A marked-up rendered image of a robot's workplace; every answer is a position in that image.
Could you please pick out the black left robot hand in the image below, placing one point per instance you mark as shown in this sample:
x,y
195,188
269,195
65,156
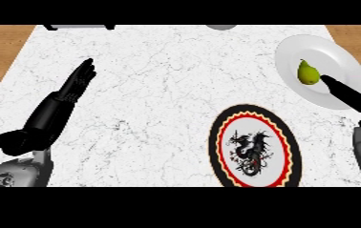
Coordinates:
x,y
52,117

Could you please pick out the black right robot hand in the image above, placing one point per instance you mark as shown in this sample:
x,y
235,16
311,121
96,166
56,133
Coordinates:
x,y
343,90

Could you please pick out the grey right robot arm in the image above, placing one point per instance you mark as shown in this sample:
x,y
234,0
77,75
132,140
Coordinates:
x,y
358,149

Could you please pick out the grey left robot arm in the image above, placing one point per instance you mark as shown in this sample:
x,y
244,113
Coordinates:
x,y
24,171

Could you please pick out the green pear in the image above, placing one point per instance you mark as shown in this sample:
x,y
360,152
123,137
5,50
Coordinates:
x,y
308,74

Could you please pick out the plain white plate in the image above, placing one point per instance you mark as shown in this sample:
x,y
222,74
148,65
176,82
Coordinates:
x,y
324,52

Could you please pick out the dragon print plate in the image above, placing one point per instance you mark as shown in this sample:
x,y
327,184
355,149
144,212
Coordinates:
x,y
256,149

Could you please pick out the grey appliance with black legs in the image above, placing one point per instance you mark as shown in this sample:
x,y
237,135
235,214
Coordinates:
x,y
77,26

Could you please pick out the grey round object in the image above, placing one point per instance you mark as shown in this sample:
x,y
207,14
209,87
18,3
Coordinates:
x,y
221,27

